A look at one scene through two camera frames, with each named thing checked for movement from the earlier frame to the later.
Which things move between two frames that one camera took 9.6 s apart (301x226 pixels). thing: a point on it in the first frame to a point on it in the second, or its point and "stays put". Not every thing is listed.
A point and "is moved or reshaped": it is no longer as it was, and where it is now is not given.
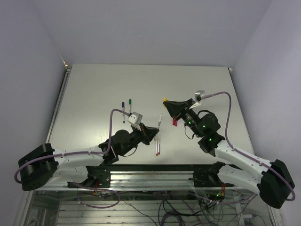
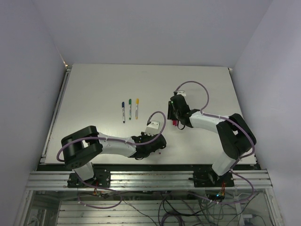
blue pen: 123,109 stays put
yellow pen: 159,121 is moved or reshaped
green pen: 130,104 stays put
